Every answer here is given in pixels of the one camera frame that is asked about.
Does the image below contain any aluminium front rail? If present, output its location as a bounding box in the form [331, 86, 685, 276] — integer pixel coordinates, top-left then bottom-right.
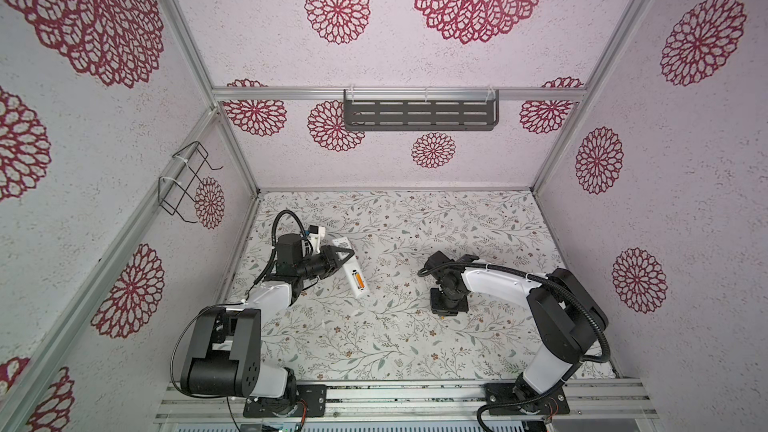
[151, 379, 659, 428]

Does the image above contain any black wire wall rack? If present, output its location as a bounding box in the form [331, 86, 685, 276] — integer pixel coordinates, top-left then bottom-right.
[156, 141, 223, 224]

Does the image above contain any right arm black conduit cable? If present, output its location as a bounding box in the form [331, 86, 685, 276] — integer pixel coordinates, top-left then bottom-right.
[418, 260, 612, 432]

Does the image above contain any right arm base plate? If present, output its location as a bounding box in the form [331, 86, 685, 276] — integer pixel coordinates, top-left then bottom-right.
[483, 382, 571, 416]

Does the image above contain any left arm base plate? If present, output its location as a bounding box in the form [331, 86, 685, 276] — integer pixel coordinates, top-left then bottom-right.
[243, 384, 328, 419]

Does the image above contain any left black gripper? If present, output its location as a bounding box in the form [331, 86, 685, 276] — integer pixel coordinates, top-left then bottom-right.
[296, 244, 353, 280]

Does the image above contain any orange battery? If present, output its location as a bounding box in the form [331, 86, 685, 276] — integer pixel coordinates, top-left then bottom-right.
[354, 272, 366, 290]

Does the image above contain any dark grey wall shelf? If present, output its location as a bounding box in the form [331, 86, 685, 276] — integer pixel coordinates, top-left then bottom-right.
[342, 90, 500, 132]

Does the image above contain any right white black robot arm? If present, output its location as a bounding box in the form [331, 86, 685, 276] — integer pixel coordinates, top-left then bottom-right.
[417, 252, 611, 404]

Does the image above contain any white remote control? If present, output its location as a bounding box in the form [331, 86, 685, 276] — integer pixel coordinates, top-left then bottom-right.
[331, 237, 369, 299]

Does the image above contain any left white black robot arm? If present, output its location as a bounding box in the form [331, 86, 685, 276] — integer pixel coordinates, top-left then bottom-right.
[172, 233, 355, 404]

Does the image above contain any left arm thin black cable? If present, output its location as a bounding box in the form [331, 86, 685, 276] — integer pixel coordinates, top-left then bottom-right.
[169, 302, 241, 398]

